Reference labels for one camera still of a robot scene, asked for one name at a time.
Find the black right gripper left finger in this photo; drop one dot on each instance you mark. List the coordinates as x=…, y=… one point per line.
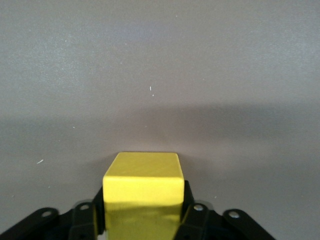
x=62, y=225

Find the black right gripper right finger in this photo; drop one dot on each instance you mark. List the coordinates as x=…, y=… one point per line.
x=212, y=225

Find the yellow wooden cube block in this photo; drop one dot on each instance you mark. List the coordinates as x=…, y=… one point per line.
x=142, y=180

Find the brown table cover sheet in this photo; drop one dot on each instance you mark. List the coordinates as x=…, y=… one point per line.
x=150, y=62

